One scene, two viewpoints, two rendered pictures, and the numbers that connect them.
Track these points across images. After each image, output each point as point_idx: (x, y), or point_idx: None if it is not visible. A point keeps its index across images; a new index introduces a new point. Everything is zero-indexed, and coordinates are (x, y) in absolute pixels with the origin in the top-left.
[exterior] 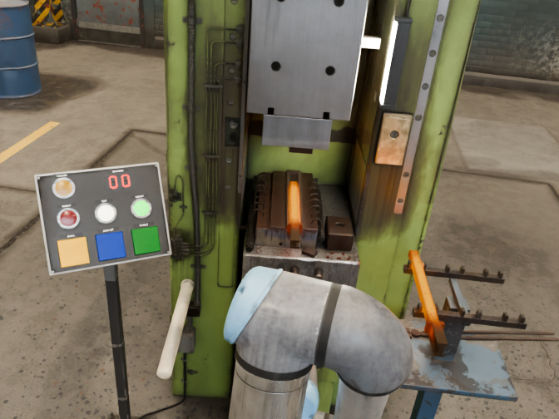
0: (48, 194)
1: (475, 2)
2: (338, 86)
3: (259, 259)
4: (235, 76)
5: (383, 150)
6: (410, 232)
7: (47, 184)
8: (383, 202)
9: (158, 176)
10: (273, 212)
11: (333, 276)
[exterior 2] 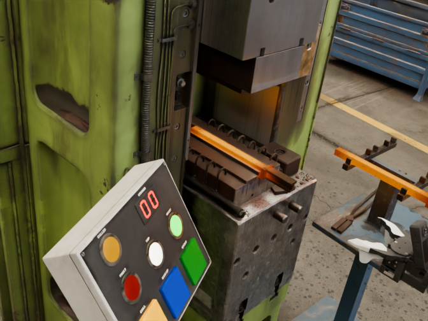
0: (101, 269)
1: None
2: (313, 7)
3: (251, 220)
4: (190, 20)
5: (300, 64)
6: (302, 134)
7: (95, 256)
8: (292, 114)
9: (171, 176)
10: (225, 165)
11: (300, 202)
